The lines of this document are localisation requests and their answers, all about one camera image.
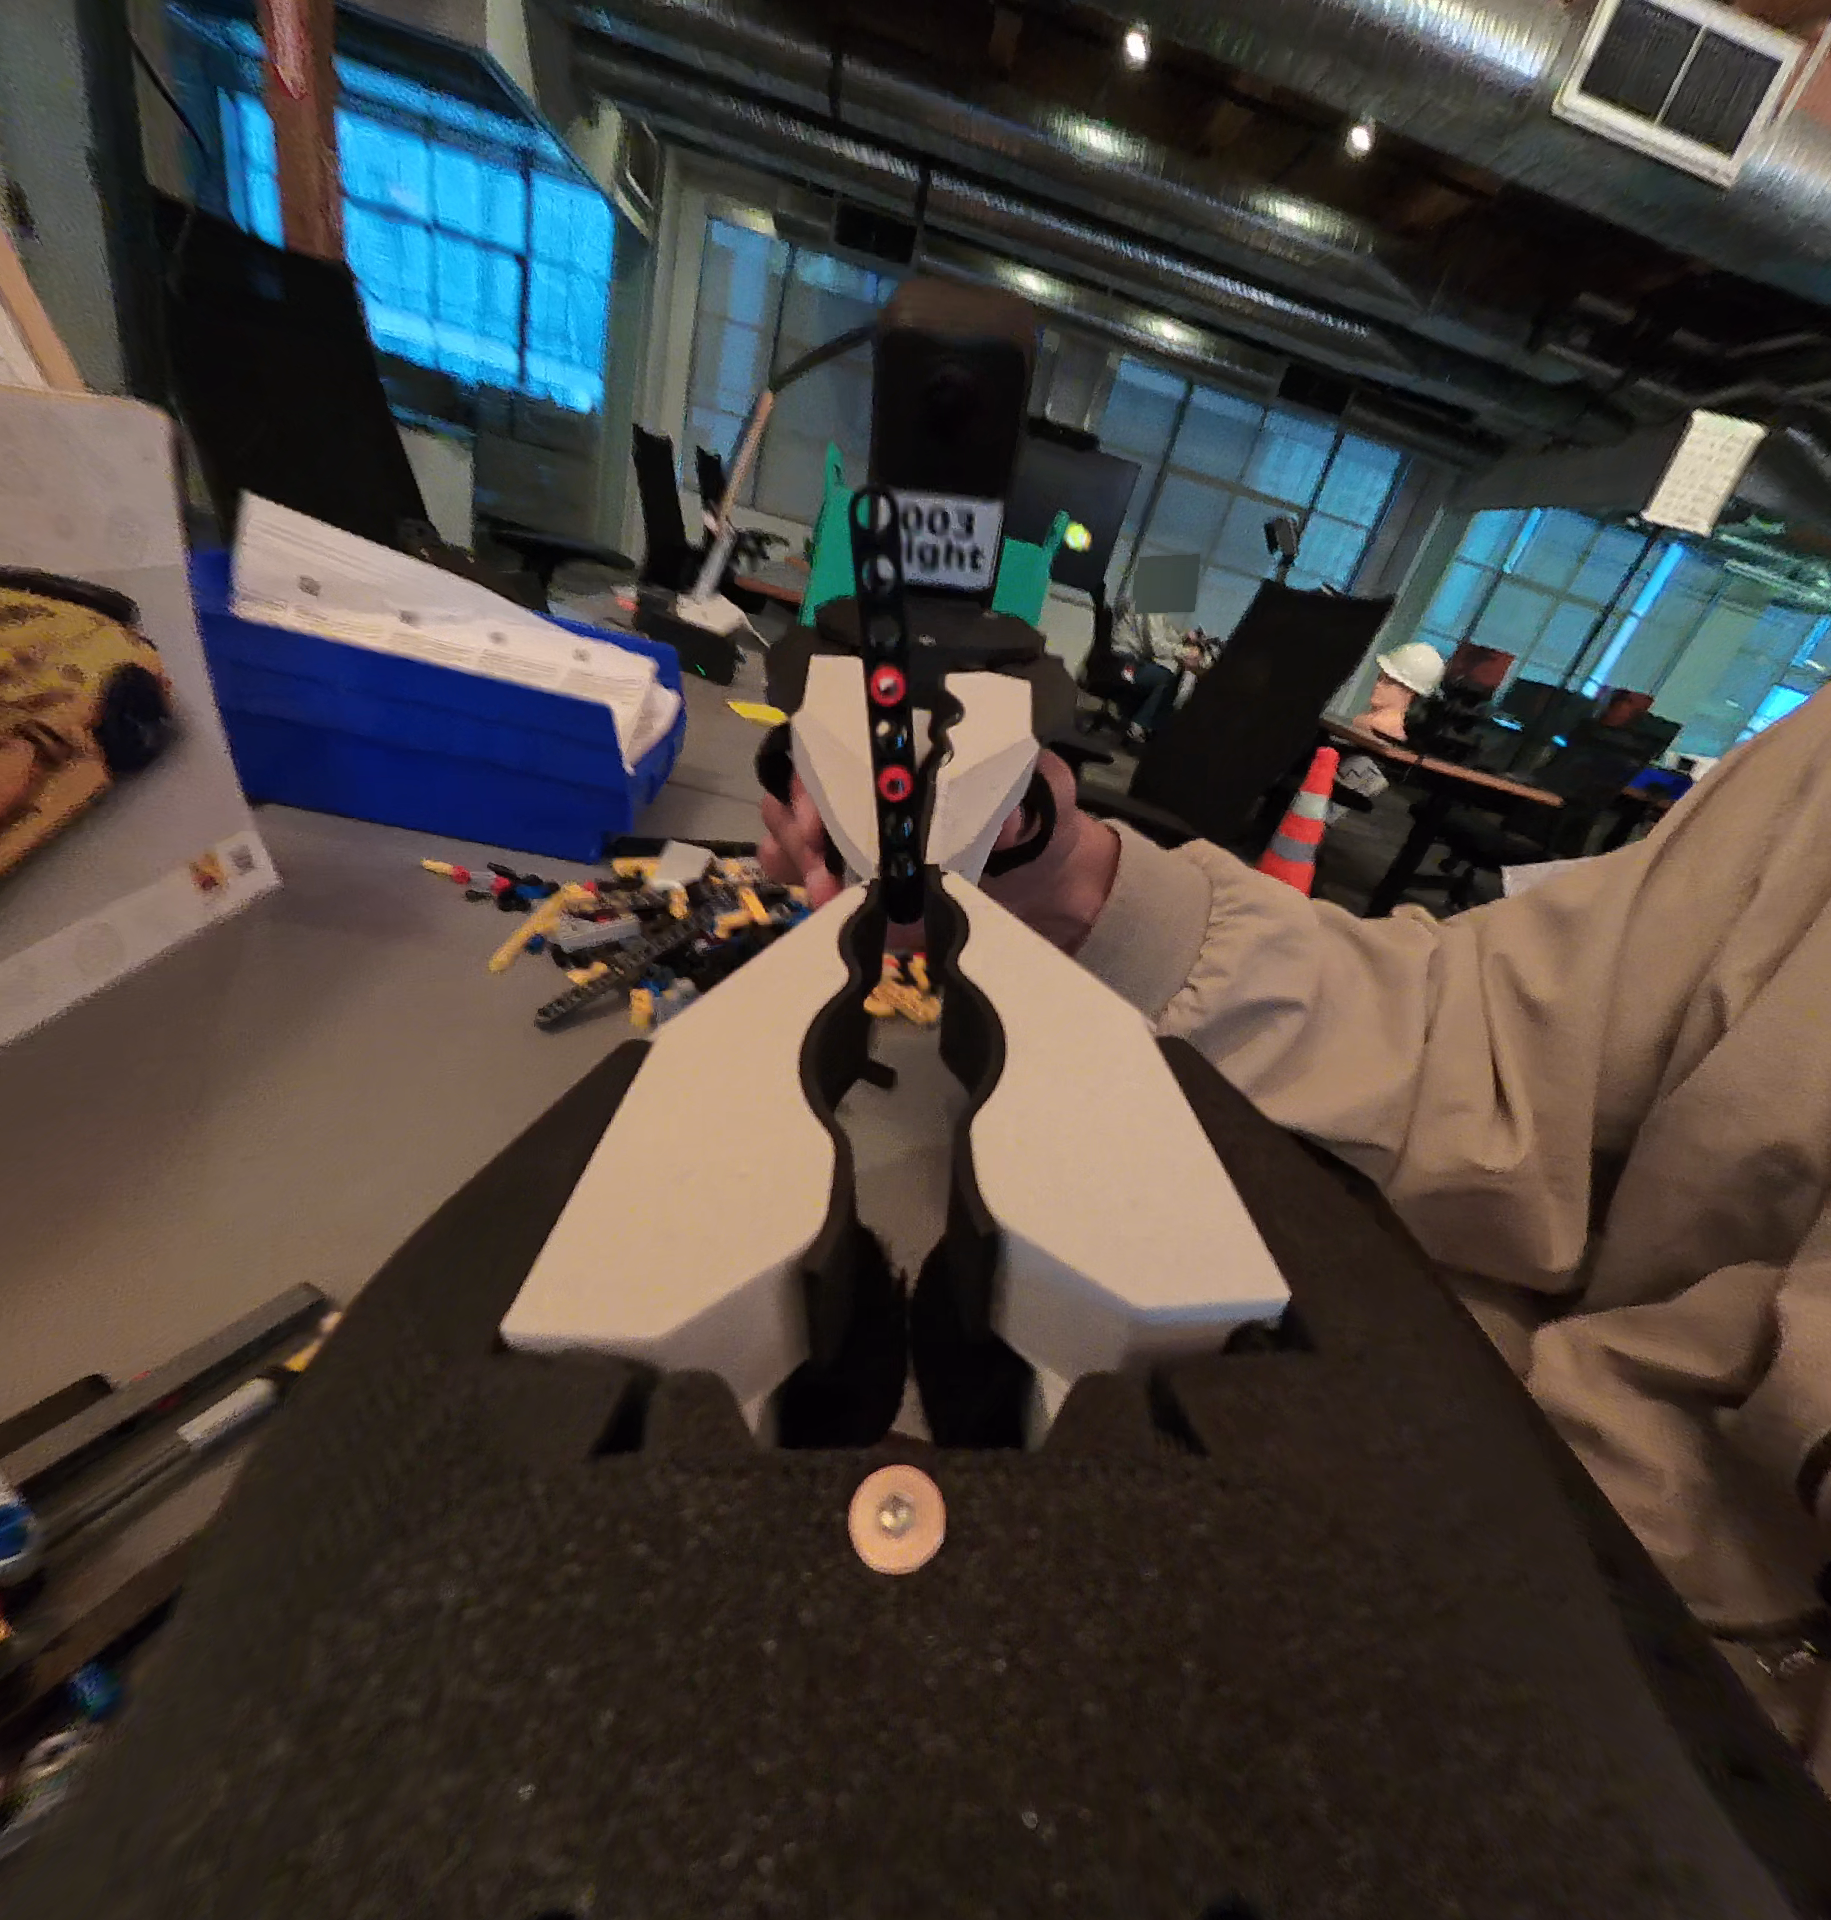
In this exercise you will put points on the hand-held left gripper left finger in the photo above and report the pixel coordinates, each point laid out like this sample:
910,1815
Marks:
674,1200

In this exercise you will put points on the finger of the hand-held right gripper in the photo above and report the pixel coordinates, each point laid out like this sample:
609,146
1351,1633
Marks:
990,751
833,765

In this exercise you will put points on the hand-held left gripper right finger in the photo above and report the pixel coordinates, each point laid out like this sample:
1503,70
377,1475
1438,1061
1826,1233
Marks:
1126,1200

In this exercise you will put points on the dark toy beam red pins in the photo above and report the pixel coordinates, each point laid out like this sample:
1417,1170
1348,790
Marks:
887,721

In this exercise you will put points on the black grey toy brick chassis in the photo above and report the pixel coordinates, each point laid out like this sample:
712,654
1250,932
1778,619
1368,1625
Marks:
105,1470

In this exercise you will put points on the grey desk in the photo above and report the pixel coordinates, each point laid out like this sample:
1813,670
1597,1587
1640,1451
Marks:
255,1126

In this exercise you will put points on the person's right hand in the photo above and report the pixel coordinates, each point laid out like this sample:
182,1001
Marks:
1080,869

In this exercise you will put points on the black monitor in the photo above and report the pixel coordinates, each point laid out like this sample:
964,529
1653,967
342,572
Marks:
1080,496

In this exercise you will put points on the black device box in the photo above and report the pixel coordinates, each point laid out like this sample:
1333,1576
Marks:
689,654

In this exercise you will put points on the pile of toy brick pieces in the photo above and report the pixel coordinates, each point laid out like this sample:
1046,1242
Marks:
660,931

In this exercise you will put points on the orange traffic cone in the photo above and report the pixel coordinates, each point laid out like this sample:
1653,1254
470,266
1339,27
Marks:
1300,841

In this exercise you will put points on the white paper parts bags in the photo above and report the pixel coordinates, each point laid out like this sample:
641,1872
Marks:
434,616

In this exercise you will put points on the blue storage bin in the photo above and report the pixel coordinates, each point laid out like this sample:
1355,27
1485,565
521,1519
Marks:
405,765

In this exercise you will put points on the white hard hat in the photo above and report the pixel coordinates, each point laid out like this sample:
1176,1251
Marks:
1410,668

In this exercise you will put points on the large paned window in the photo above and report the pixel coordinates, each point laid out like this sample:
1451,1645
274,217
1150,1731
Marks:
450,257

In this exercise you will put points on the yellow car instruction booklet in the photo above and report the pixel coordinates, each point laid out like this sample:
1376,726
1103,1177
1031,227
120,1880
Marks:
77,827

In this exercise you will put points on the hanging white sheet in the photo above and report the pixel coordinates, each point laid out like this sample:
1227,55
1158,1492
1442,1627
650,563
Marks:
1704,468

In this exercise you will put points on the white air vent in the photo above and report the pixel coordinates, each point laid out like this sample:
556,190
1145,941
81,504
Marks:
1680,76

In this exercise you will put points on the camera on stand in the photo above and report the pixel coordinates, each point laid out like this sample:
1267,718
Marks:
1283,549

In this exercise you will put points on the silver air duct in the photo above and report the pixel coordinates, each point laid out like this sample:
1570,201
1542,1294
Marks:
1306,59

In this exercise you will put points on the wooden post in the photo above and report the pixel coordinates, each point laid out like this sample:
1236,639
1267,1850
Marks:
302,134

